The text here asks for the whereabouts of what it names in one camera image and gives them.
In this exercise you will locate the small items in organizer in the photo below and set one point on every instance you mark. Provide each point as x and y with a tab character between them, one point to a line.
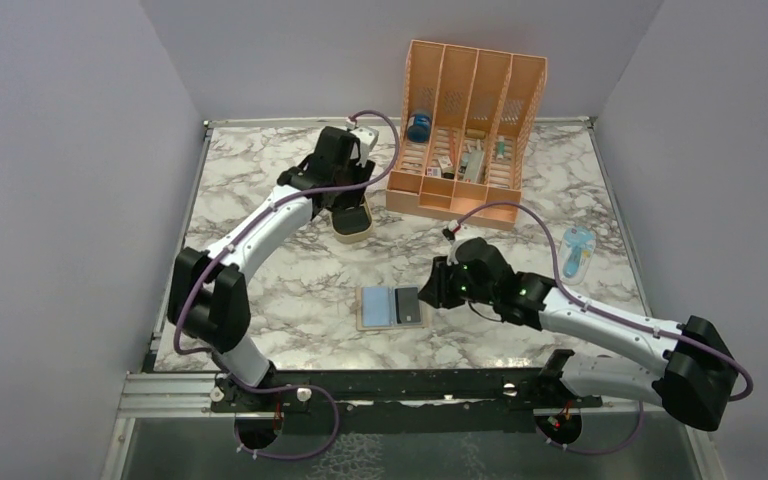
467	169

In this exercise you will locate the blue packaged item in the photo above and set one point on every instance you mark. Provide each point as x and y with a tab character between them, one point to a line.
578	245

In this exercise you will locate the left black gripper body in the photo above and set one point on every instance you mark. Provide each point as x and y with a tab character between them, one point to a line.
356	171

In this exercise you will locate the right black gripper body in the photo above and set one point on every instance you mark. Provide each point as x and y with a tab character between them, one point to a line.
453	288

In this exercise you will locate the beige tray with cards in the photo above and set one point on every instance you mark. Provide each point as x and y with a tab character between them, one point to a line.
352	225

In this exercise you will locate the beige leather card holder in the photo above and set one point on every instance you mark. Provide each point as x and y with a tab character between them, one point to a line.
375	309

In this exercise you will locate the white tube in organizer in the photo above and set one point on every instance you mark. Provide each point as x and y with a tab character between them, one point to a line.
500	148

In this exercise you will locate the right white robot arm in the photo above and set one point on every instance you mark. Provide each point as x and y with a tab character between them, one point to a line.
684	368

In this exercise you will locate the black mounting base rail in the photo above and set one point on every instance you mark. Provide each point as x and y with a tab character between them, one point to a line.
320	402

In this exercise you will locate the black credit card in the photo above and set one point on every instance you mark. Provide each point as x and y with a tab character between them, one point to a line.
407	306

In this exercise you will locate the orange plastic desk organizer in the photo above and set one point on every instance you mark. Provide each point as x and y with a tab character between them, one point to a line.
476	93

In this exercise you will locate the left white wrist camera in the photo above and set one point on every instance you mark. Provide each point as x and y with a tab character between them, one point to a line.
368	138

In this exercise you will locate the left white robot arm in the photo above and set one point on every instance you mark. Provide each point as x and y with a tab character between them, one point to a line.
209	298

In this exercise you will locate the blue round jar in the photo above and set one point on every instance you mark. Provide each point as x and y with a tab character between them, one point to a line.
419	126

